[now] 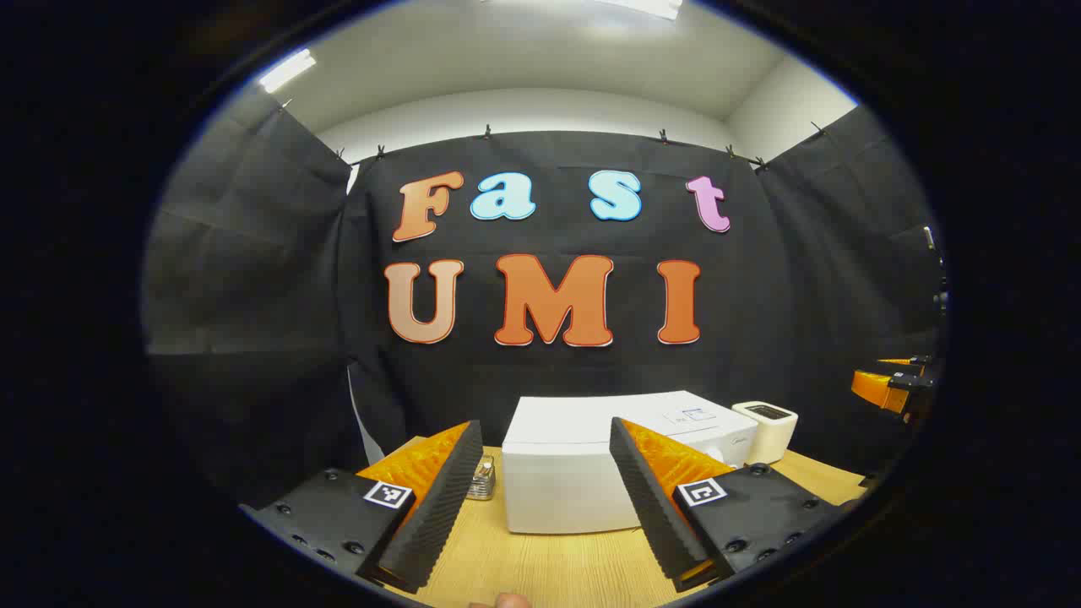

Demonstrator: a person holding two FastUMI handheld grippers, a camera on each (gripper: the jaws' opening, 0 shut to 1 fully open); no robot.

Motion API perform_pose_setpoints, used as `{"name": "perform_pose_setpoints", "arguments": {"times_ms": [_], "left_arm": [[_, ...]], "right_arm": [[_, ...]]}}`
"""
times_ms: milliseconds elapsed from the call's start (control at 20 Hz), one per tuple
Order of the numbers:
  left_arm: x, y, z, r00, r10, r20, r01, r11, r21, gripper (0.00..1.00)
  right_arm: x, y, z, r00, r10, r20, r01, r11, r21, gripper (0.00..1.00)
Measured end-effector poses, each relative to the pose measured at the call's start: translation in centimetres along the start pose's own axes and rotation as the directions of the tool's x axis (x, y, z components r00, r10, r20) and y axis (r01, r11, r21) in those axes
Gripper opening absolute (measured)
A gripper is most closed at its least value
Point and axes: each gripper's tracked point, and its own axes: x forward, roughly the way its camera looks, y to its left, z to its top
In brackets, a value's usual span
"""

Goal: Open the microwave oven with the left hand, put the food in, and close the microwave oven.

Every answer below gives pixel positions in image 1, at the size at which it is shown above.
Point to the white microwave oven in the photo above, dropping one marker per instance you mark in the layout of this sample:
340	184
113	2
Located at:
557	473

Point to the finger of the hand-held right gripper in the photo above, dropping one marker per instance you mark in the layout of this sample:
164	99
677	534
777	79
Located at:
878	388
916	363

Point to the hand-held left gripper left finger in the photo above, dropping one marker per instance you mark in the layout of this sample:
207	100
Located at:
439	507

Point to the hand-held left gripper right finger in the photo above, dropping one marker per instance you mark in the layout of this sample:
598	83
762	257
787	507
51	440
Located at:
654	507

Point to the white toaster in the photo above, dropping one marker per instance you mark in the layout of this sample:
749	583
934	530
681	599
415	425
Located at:
773	435

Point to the small grey metal post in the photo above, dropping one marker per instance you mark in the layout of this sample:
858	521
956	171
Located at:
929	238

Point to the ceiling light panel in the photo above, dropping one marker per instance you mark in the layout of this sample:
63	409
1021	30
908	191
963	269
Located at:
287	70

